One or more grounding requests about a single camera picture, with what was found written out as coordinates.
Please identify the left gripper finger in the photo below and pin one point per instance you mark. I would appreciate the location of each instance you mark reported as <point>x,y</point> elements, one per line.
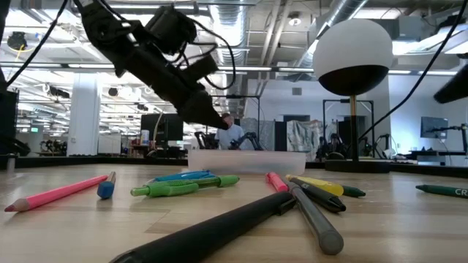
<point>201,109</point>

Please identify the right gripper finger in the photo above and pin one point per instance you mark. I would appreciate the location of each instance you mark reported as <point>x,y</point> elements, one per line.
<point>455,87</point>

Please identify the blue pen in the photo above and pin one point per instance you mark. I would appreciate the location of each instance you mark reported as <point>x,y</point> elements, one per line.
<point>183,176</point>

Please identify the clear plastic supply box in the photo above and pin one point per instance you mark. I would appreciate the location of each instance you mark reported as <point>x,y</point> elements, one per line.
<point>246,162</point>

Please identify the green ballpoint pen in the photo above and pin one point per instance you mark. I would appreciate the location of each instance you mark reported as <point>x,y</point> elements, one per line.
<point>175,187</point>

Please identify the green crayon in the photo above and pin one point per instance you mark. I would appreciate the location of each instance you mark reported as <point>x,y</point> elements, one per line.
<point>352,191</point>
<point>444,191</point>

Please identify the pink highlighter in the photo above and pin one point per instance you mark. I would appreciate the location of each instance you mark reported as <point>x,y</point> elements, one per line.
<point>276,182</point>

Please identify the orange pencil blue eraser cap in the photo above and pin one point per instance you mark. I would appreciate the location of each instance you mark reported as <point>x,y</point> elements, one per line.
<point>106,189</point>

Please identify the thick matte black pen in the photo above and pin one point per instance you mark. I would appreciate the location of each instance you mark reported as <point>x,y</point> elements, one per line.
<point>204,233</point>

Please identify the yellow highlighter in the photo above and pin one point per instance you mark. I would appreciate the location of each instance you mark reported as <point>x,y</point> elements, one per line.
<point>321,185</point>

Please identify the black marker pen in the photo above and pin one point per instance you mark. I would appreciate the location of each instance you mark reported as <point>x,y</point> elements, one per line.
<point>321,197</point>

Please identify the pink pencil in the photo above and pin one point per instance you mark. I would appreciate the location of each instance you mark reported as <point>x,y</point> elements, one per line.
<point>55,193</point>

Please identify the grey capped pen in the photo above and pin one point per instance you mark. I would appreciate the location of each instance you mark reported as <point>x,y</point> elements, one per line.
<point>316,223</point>

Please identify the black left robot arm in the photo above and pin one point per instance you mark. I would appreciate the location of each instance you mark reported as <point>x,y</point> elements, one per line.
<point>106,33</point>

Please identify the background black robot arm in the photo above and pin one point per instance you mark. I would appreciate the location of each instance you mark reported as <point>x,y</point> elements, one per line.
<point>382,146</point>
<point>55,147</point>
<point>201,140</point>
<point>329,146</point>
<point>248,140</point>

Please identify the person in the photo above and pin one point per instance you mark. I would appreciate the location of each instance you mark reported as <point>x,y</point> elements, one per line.
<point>229,137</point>

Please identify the black computer monitor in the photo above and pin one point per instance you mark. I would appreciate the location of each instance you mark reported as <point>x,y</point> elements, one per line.
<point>161,126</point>

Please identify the white cup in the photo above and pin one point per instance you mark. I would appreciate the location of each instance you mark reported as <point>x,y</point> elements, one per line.
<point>145,137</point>

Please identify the background desk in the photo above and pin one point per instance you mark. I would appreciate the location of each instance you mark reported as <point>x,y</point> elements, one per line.
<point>431,158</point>

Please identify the white cabinet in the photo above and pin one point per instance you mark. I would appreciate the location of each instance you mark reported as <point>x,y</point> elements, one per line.
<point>109,144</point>

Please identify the white building column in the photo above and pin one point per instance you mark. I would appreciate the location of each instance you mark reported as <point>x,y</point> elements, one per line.
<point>83,124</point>

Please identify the pale draped cloth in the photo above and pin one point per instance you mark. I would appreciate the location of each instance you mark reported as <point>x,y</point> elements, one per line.
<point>305,137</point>

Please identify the white globe lamp black base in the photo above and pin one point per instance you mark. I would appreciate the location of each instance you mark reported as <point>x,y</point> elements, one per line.
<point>351,44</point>

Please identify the green exit sign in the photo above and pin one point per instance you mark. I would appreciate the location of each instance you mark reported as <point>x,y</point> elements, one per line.
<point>34,129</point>

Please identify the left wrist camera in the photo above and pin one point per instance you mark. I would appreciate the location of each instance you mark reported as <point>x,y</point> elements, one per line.
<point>201,69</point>

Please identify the wall mounted monitor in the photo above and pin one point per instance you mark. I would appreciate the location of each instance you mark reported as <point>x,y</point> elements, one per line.
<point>434,127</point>

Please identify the black overhead camera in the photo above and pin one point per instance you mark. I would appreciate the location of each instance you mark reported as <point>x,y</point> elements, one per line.
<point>16,40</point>

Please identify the grey metal post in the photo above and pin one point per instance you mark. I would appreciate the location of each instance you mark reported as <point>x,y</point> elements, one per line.
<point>11,162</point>

